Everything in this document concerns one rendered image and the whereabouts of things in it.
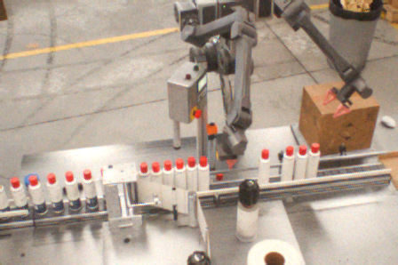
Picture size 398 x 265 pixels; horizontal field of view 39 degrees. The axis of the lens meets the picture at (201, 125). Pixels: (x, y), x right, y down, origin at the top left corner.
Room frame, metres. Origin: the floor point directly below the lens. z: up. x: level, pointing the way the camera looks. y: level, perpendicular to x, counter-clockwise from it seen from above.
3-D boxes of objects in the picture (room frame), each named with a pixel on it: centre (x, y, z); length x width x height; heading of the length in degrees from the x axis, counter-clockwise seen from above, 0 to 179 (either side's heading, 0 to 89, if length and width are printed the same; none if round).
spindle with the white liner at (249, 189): (1.57, -0.18, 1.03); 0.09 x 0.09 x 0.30
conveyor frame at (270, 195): (1.84, -0.07, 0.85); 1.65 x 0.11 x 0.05; 99
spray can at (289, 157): (1.89, -0.39, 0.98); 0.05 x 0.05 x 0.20
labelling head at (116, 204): (1.68, 0.34, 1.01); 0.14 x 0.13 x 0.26; 99
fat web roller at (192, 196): (1.63, 0.04, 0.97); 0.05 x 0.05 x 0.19
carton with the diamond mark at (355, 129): (2.24, -0.68, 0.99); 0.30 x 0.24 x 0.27; 103
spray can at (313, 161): (1.91, -0.51, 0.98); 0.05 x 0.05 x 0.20
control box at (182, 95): (1.91, 0.05, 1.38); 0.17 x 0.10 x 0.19; 154
